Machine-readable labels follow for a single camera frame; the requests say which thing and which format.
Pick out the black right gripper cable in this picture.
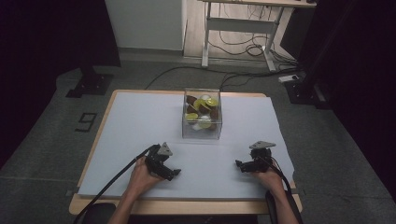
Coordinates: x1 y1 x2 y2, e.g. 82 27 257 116
260 155 304 224

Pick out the clear plastic box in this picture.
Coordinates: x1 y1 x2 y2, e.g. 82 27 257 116
181 88 223 140

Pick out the black chair armrest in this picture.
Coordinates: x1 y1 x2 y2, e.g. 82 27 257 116
81 203 118 224
264 189 279 224

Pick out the white power strip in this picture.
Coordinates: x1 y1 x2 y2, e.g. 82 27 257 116
277 74 301 84

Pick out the person's right hand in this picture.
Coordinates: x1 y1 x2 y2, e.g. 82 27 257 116
250 160 286 196

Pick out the person's left hand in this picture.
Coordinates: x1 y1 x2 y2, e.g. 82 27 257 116
128 156 164 196

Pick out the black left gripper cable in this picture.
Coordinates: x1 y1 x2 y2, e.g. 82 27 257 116
73 144 161 224

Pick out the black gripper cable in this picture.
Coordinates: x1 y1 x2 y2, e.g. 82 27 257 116
73 144 161 224
260 155 304 224

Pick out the tangled black cable bundle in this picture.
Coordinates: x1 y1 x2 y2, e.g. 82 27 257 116
207 3 298 68

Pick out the long black floor cable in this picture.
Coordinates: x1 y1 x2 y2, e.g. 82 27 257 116
144 64 302 91

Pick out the pale blue paper sheet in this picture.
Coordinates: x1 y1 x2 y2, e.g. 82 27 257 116
78 91 295 201

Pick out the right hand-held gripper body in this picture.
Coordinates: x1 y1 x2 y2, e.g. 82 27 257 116
247 140 277 174

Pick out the black stand with square base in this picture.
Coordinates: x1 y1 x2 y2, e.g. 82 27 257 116
65 63 115 99

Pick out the black stand with slanted pole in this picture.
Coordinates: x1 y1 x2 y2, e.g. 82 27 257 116
283 18 347 110

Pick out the white desk frame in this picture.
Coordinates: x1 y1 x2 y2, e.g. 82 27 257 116
199 0 318 73

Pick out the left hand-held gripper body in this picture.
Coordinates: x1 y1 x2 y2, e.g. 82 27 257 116
145 142 174 179

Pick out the pile of coffee capsules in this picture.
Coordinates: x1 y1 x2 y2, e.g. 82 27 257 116
184 93 220 132

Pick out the dark curtain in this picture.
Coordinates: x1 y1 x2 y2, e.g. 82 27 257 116
293 0 396 200
0 0 121 171

